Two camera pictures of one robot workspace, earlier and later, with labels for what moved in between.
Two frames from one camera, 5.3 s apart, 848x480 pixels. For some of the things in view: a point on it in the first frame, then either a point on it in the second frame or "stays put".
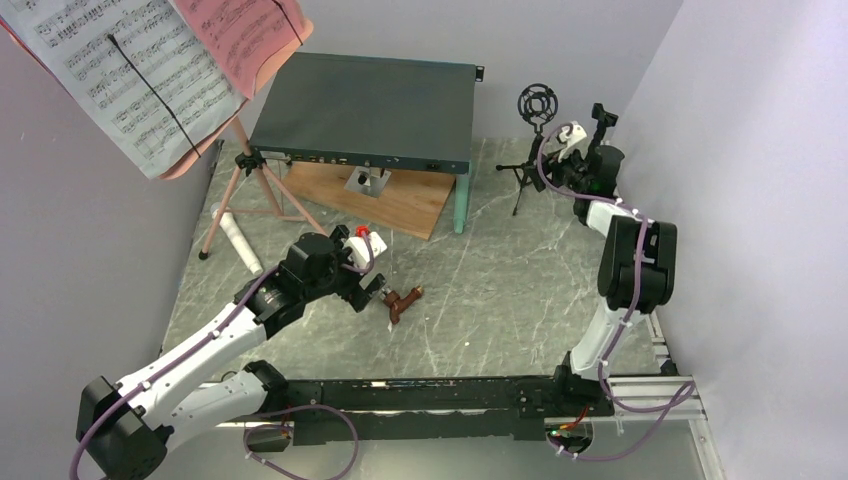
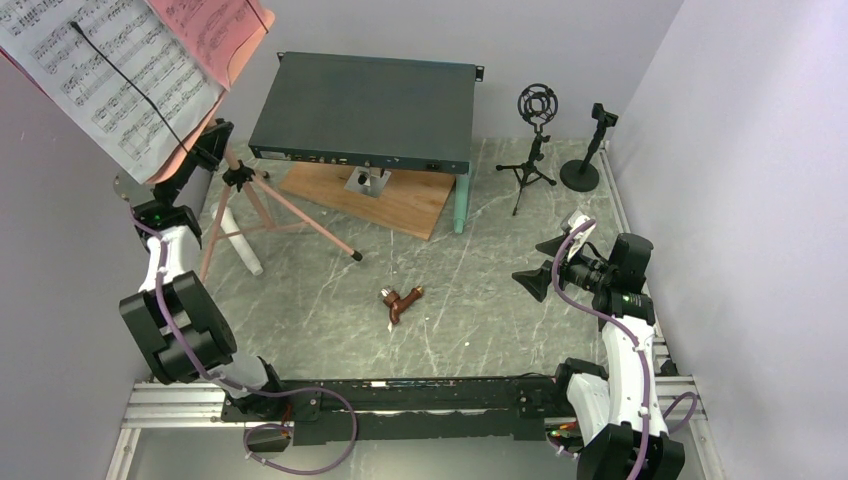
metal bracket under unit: (368, 180) stays put
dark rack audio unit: (366, 111) stays put
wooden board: (411, 199) stays put
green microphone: (461, 202) stays put
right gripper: (557, 167) → (537, 280)
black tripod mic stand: (537, 104) stays put
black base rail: (356, 411) stays put
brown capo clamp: (397, 303) stays put
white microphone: (228, 222) stays put
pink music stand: (5, 23) → (246, 206)
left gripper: (355, 293) → (209, 148)
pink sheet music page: (245, 32) → (215, 30)
